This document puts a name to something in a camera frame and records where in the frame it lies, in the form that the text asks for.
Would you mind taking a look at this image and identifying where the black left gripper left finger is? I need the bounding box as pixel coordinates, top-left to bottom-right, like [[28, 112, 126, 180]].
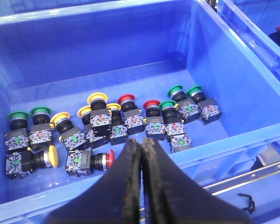
[[45, 139, 141, 224]]

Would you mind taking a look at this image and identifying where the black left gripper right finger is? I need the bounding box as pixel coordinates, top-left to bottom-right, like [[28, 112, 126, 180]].
[[141, 138, 252, 224]]

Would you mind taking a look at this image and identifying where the red push button lying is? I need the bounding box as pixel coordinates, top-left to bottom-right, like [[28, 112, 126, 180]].
[[65, 149, 115, 177]]

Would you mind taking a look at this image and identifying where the contact block module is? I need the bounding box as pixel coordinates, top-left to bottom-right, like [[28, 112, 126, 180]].
[[170, 133, 193, 153]]

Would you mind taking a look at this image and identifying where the yellow push button behind centre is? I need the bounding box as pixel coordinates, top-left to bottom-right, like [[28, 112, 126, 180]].
[[107, 103, 128, 146]]

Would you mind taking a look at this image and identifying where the green push button centre right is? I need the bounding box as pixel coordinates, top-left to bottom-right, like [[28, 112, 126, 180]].
[[159, 100, 185, 137]]

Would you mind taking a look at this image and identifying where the green push button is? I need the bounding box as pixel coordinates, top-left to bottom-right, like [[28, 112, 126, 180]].
[[5, 110, 30, 154], [29, 106, 54, 151], [167, 84, 201, 124], [186, 85, 222, 125], [159, 100, 185, 137]]

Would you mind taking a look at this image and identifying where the red push button right centre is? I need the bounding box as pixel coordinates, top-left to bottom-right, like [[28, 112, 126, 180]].
[[143, 99, 165, 140]]

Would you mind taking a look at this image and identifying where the yellow push button upright left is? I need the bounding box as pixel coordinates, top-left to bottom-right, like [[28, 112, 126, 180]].
[[50, 112, 89, 152]]

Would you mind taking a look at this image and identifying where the black hex key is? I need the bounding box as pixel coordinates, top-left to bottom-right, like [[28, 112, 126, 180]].
[[238, 193, 256, 214]]

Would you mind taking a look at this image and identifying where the yellow push button top centre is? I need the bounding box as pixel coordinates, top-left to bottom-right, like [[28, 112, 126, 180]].
[[87, 92, 112, 137]]

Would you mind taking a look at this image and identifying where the green push button rear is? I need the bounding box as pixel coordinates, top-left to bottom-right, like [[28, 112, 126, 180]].
[[167, 84, 201, 124]]

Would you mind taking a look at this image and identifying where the yellow push button low centre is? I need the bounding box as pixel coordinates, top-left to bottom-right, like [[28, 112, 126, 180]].
[[77, 105, 109, 149]]

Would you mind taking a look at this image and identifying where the green push button far right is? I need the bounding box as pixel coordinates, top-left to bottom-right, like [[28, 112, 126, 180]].
[[186, 85, 222, 125]]

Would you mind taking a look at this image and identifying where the yellow push button lying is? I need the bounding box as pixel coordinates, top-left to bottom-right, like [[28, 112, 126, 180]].
[[5, 145, 59, 179]]

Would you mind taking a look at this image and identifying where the green push button far left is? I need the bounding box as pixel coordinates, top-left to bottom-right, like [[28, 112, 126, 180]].
[[5, 110, 30, 154]]

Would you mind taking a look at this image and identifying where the large blue crate left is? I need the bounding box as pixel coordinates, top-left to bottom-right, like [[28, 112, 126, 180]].
[[0, 0, 280, 224]]

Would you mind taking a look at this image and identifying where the large blue crate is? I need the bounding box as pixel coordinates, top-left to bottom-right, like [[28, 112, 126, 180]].
[[217, 0, 280, 79], [0, 0, 280, 224]]

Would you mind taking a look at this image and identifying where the large blue crate right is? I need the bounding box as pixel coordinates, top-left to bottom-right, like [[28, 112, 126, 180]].
[[217, 0, 280, 79]]

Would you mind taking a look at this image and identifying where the stainless steel front rail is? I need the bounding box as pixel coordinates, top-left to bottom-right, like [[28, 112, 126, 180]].
[[137, 158, 280, 222]]

